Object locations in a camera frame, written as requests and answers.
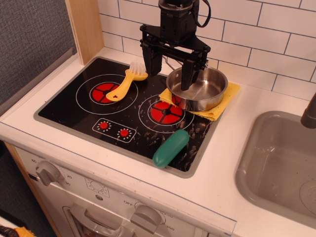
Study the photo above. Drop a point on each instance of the right red stove knob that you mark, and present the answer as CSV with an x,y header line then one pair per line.
x,y
124,133

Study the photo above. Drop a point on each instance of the yellow cloth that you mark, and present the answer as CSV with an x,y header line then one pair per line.
x,y
214,113

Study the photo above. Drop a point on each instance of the small steel pot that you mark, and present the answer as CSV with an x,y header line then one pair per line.
x,y
203,95

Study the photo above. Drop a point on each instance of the black toy stove top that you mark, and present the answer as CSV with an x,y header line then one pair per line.
x,y
81,105

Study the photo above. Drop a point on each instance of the grey timer knob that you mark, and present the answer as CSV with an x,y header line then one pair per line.
x,y
47,172

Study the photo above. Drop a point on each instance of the yellow dish brush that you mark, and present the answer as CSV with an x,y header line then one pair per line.
x,y
135,72

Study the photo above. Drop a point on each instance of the wooden side panel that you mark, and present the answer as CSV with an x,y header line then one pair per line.
x,y
86,26

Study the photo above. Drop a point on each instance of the green toy cucumber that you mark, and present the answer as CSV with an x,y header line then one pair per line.
x,y
170,148

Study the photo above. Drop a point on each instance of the grey faucet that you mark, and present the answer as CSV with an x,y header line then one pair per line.
x,y
308,118

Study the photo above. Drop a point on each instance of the grey oven door handle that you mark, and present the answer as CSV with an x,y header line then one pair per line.
x,y
93,221

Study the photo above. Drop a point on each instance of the white toy oven front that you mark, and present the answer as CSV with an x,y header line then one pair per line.
x,y
71,187

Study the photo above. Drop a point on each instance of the left red stove knob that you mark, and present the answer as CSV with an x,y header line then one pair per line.
x,y
103,125

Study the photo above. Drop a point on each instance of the grey toy sink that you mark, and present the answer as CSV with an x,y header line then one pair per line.
x,y
277,169

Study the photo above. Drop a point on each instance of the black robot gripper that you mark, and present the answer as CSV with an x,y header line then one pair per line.
x,y
176,38

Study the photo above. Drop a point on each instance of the red stove knob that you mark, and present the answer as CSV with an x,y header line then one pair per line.
x,y
103,125
124,133

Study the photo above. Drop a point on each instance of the grey oven temperature knob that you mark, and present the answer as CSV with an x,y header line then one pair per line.
x,y
146,218

